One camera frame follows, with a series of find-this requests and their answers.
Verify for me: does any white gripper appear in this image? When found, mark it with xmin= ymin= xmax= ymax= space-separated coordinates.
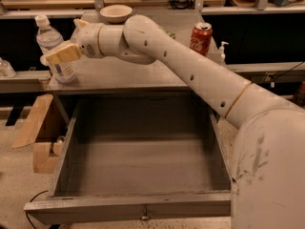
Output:
xmin=45 ymin=19 xmax=104 ymax=65

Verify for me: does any clear plastic water bottle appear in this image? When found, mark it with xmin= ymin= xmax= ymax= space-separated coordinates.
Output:
xmin=35 ymin=15 xmax=75 ymax=84

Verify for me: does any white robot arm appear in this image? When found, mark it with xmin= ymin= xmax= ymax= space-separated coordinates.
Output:
xmin=46 ymin=14 xmax=305 ymax=229

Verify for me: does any open grey top drawer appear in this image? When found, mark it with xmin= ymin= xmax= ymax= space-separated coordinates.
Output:
xmin=25 ymin=94 xmax=231 ymax=224

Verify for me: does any small pump dispenser bottle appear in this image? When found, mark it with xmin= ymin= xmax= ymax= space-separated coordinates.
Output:
xmin=219 ymin=41 xmax=229 ymax=61

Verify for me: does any small metal drawer knob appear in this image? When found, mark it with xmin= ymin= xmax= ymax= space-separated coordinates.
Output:
xmin=140 ymin=210 xmax=150 ymax=221

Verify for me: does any white ceramic bowl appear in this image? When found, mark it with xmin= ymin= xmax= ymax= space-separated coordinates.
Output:
xmin=100 ymin=5 xmax=132 ymax=24

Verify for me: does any clear plastic object at left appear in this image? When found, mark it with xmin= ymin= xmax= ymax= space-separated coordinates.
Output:
xmin=0 ymin=57 xmax=16 ymax=77

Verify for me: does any green chip bag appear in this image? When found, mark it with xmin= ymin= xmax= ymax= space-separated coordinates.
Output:
xmin=160 ymin=27 xmax=175 ymax=39

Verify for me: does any brown cardboard box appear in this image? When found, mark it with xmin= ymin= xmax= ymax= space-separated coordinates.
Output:
xmin=11 ymin=94 xmax=66 ymax=174

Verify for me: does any red coca-cola can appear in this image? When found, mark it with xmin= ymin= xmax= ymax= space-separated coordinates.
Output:
xmin=190 ymin=22 xmax=213 ymax=55

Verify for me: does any orange object at right edge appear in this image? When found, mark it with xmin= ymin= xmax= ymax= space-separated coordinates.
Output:
xmin=293 ymin=82 xmax=305 ymax=107

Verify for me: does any black cable under drawer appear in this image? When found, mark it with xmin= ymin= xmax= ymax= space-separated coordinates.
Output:
xmin=25 ymin=190 xmax=50 ymax=229

